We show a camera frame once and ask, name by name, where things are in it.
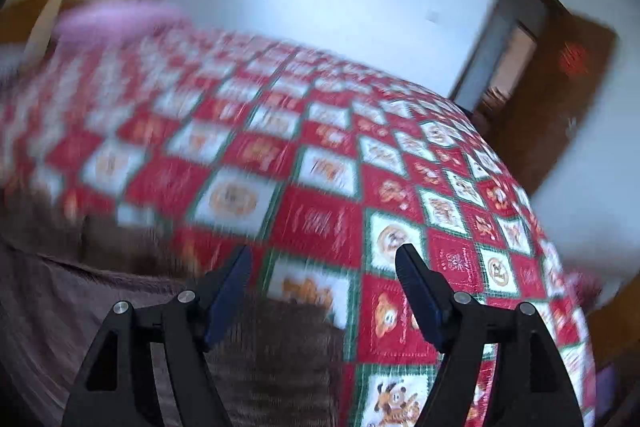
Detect brown knitted sweater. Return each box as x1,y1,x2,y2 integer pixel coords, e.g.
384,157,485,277
0,187,347,427

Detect cream and brown headboard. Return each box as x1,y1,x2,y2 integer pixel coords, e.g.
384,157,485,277
0,0,128,75

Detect brown wooden furniture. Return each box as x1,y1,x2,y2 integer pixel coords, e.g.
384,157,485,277
585,274,640,370

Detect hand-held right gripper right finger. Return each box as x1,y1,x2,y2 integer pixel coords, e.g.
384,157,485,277
394,244,584,427

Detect brown wooden door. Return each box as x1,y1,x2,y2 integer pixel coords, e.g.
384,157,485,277
474,11,619,194

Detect red paper door decoration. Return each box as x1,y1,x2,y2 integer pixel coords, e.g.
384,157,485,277
559,41,589,76

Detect folded pink blanket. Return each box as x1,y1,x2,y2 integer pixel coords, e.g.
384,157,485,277
54,1,187,48

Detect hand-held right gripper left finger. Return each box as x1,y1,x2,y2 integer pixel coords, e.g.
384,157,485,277
62,245,254,427

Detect dark wooden door frame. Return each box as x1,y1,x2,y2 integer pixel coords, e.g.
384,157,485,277
449,0,567,118

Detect red checkered printed bed sheet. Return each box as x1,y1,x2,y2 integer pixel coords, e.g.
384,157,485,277
0,19,598,427

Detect red checkered cloth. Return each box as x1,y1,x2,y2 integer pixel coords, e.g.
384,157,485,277
564,271,602,309

